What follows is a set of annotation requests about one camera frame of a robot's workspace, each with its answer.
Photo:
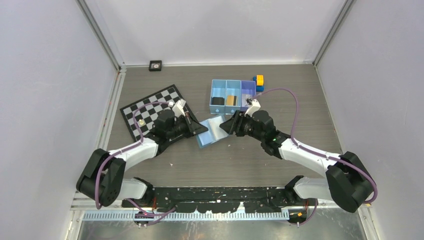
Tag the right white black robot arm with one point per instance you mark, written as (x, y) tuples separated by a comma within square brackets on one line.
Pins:
[(343, 177)]

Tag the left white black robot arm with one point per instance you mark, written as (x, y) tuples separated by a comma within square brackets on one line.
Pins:
[(102, 179)]

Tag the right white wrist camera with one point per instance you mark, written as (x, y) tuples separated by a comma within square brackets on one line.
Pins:
[(253, 106)]

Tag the orange card in tray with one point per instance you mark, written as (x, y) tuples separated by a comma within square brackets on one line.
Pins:
[(231, 100)]

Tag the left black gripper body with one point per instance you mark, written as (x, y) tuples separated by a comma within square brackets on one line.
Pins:
[(180, 128)]

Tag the blue and orange toy block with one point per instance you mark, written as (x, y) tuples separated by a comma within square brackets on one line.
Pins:
[(259, 83)]

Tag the black item in tray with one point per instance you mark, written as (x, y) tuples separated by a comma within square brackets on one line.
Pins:
[(217, 101)]

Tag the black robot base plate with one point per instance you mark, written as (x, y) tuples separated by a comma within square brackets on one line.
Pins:
[(219, 200)]

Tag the blue compartment organizer tray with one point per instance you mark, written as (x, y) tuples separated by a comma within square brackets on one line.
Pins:
[(243, 89)]

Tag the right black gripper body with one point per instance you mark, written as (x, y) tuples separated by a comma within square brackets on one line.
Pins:
[(246, 126)]

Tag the small black square box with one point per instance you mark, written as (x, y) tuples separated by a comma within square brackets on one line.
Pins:
[(155, 65)]

